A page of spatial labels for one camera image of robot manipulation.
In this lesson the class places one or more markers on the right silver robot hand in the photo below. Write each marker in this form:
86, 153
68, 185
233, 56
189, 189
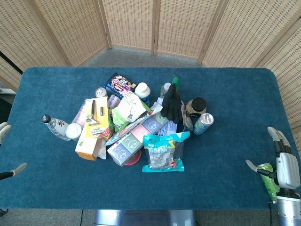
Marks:
285, 164

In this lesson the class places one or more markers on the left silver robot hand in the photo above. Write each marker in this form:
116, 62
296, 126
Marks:
9, 150

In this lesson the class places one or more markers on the blue drink can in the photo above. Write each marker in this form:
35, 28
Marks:
202, 123

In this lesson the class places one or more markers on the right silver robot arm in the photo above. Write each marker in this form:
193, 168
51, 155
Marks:
289, 210

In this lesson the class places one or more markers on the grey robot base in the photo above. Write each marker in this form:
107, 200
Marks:
144, 217

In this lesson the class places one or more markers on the small tin can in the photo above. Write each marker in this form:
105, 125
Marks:
101, 92

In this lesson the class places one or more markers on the green snack bag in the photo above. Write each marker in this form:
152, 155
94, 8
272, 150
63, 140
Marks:
268, 181

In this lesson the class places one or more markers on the clear glass sake bottle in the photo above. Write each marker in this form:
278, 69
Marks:
55, 127

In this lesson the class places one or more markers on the blue table cloth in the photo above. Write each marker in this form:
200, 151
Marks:
58, 183

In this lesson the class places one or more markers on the white round lid container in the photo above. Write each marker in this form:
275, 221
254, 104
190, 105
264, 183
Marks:
73, 131

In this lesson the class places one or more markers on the orange white carton box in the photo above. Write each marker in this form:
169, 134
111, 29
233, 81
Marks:
88, 147

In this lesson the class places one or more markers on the pink plastic package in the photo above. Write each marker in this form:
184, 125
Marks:
81, 111

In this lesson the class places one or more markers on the yellow razor blister pack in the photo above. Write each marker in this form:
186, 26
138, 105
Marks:
97, 117

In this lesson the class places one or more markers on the jar with black lid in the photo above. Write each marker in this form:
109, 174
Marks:
196, 107

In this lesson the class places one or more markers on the clear bag with black items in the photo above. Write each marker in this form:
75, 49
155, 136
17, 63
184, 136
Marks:
187, 118

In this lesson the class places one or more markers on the lilac clear plastic box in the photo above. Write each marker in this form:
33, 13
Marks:
113, 101

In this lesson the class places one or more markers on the blue white sachet pack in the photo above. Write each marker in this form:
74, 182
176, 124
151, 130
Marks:
168, 129

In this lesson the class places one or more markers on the teal snack bag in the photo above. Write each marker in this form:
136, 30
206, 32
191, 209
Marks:
163, 151

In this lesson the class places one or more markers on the red round lid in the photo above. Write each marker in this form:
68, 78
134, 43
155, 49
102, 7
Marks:
134, 160

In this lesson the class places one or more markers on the green white wipes pouch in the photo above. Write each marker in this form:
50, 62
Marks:
129, 109

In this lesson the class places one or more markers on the black knit glove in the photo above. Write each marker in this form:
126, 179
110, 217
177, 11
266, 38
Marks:
173, 104

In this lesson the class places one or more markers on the dark blue sanitary pad pack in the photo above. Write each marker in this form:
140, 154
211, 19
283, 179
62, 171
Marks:
120, 85

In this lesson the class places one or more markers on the pastel tissue multipack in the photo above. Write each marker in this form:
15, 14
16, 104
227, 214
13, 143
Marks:
137, 137

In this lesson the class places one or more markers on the green cap bottle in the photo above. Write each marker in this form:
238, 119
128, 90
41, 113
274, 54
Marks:
176, 81

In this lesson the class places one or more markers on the woven bamboo folding screen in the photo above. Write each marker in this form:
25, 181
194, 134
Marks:
70, 26

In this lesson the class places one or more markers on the clear plastic bottle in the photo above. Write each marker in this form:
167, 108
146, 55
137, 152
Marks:
165, 90

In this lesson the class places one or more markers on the white plastic bottle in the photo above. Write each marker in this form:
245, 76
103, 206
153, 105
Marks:
144, 93

